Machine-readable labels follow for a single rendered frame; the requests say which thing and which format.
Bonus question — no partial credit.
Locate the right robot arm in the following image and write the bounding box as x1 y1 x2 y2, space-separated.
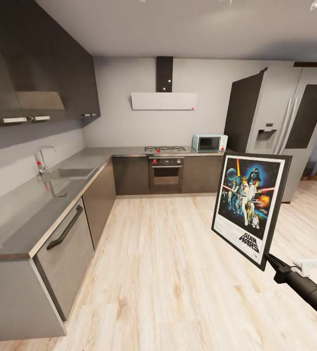
264 253 317 311

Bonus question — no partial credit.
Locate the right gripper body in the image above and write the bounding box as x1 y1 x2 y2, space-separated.
273 266 317 302

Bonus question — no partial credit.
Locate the poster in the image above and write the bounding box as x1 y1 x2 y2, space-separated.
211 152 293 272

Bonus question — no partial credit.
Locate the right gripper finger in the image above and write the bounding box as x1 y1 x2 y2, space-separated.
264 253 283 272
269 253 288 267

